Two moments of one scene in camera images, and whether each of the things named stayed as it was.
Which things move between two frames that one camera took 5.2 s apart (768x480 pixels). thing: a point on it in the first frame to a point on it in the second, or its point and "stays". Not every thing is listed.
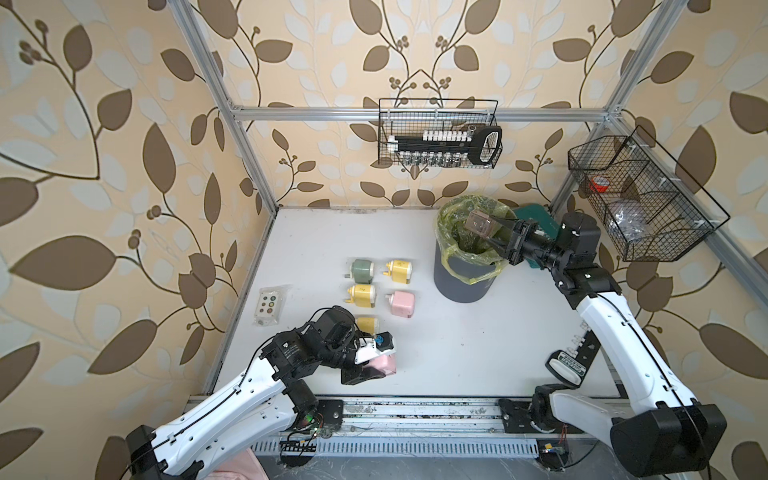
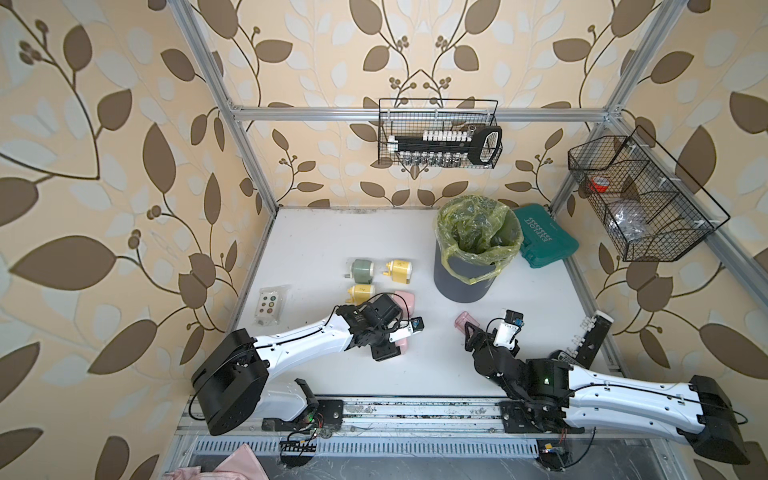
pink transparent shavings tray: x=479 y=223 to x=462 y=319
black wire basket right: x=653 y=210 stays
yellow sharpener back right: x=400 y=271 stays
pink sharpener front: x=386 y=363 to x=403 y=344
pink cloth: x=243 y=466 stays
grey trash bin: x=459 y=290 stays
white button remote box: x=268 y=304 stays
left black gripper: x=357 y=374 to x=386 y=353
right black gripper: x=514 y=248 to x=487 y=343
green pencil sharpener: x=361 y=271 stays
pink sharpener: x=402 y=303 stays
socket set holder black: x=444 y=148 stays
